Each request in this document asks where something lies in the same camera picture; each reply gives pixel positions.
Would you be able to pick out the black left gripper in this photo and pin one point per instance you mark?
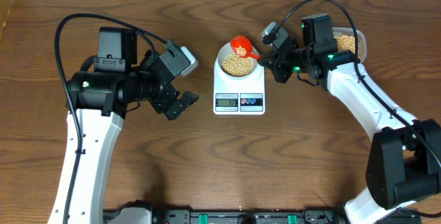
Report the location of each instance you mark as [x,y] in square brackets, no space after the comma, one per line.
[163,102]

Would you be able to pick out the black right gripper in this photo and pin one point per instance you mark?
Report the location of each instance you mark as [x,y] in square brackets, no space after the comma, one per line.
[275,65]

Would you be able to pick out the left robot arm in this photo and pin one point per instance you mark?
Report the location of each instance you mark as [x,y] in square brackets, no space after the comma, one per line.
[101,92]

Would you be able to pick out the soybeans in bowl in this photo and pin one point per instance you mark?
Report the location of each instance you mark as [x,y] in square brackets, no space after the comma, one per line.
[237,66]

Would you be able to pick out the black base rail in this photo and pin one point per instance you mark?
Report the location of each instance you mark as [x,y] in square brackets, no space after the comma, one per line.
[248,217]

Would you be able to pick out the white digital kitchen scale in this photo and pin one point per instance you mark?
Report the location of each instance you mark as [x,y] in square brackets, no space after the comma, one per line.
[239,96]

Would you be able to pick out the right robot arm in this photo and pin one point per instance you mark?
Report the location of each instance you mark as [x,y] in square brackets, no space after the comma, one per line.
[404,158]

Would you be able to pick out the soybeans in container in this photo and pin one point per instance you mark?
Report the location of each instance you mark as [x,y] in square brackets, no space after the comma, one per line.
[346,42]

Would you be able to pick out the red measuring scoop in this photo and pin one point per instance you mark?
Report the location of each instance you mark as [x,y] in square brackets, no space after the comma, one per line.
[243,47]

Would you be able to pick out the grey bowl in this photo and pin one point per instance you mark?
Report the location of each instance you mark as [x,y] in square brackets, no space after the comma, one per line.
[224,51]

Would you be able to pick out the clear plastic container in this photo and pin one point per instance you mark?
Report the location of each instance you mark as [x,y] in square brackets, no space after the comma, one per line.
[361,40]

